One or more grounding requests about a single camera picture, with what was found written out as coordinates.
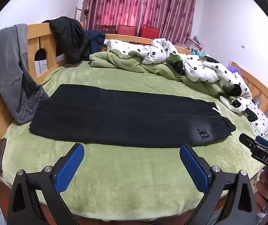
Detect red patterned curtain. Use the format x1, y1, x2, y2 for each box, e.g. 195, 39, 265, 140
83, 0, 146, 31
136, 0, 198, 45

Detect black pants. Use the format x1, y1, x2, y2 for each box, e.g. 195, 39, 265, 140
29, 84, 236, 149

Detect grey jeans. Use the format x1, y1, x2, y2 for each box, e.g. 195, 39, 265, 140
0, 24, 50, 125

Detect black jacket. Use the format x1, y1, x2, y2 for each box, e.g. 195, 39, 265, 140
42, 16, 88, 65

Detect green fleece bed blanket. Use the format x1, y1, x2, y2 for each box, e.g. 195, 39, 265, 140
1, 60, 268, 223

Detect navy blue garment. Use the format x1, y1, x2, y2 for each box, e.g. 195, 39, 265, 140
83, 30, 106, 60

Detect dark wooden chair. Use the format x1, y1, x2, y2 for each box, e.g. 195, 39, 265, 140
96, 25, 117, 35

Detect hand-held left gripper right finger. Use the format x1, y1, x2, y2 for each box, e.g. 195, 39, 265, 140
179, 144, 261, 225

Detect white floral quilt green lining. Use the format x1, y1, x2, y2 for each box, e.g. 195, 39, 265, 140
89, 38, 268, 137

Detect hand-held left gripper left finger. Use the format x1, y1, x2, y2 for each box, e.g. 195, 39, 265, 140
7, 142, 85, 225

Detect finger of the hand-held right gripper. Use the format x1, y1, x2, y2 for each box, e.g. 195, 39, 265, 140
255, 135, 268, 150
239, 133, 258, 154

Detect red chair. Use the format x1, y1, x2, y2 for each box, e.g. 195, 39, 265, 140
117, 25, 137, 37
140, 25, 160, 38

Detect wooden bed frame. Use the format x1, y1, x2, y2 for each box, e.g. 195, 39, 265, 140
0, 23, 268, 185

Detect wooden coat rack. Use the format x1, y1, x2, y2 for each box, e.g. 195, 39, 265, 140
75, 6, 89, 27

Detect teal item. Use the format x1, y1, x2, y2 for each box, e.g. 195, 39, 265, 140
191, 48, 205, 57

